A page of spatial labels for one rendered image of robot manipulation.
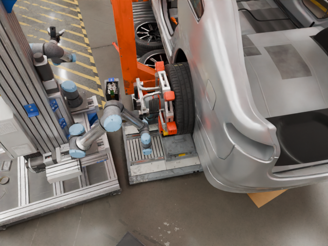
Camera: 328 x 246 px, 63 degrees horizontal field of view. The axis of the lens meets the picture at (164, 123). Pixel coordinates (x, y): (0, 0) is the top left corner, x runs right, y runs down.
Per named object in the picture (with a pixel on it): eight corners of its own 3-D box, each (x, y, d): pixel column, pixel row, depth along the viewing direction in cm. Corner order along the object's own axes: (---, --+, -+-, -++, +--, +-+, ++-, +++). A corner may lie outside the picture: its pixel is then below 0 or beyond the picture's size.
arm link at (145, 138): (139, 129, 208) (140, 137, 217) (141, 141, 202) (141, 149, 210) (149, 128, 209) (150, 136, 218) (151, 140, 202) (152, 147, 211)
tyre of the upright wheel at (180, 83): (209, 105, 207) (189, 45, 239) (180, 110, 203) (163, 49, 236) (197, 143, 263) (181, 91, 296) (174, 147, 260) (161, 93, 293)
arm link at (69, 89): (78, 99, 239) (74, 88, 228) (62, 99, 238) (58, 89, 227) (79, 89, 246) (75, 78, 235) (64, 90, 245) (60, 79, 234)
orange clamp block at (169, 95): (173, 100, 221) (175, 99, 212) (164, 101, 220) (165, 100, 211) (172, 92, 221) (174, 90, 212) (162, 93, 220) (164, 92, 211)
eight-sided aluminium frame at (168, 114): (172, 140, 254) (174, 103, 210) (165, 141, 253) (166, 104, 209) (161, 99, 286) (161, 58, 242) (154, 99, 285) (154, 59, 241)
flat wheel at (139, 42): (122, 41, 395) (120, 27, 376) (159, 27, 418) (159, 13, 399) (146, 66, 362) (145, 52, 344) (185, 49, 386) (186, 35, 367)
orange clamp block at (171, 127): (174, 125, 235) (176, 133, 230) (165, 127, 234) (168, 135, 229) (174, 120, 229) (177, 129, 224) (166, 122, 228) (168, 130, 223)
